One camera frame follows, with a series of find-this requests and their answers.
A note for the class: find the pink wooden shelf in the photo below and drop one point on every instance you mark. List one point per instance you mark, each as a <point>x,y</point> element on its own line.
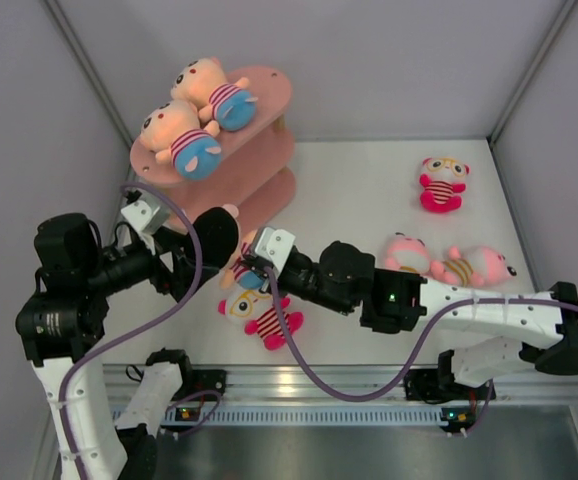
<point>253,175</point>

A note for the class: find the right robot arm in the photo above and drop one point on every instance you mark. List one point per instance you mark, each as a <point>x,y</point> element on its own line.
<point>538,330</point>

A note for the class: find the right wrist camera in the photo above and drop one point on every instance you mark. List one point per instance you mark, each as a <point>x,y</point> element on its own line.
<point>273,245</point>

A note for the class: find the white panda toy yellow glasses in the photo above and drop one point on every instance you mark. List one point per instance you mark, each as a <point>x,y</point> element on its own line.
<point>254,312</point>

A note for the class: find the black-haired boy doll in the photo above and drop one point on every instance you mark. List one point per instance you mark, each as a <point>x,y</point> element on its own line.
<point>223,248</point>

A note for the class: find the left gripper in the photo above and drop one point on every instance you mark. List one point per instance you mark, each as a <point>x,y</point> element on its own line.
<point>164,279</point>

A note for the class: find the white slotted cable duct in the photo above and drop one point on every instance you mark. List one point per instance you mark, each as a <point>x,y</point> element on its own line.
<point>233,415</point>

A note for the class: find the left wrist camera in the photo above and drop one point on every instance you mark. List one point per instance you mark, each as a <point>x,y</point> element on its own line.
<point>145,215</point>

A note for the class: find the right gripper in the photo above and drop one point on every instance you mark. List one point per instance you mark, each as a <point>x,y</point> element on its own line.
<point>256,267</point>

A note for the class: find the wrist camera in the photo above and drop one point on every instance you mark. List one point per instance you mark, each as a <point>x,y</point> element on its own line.
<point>145,215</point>
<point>273,245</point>

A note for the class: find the peach pig toy blue shorts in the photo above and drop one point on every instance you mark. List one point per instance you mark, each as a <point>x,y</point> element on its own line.
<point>204,84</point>

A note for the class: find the pink frog toy striped shirt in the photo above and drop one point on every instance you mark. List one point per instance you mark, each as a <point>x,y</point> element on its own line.
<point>408,254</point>

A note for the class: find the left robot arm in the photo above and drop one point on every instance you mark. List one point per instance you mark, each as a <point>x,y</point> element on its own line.
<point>63,321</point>

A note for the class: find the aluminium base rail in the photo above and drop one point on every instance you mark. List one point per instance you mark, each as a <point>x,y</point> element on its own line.
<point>271,383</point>

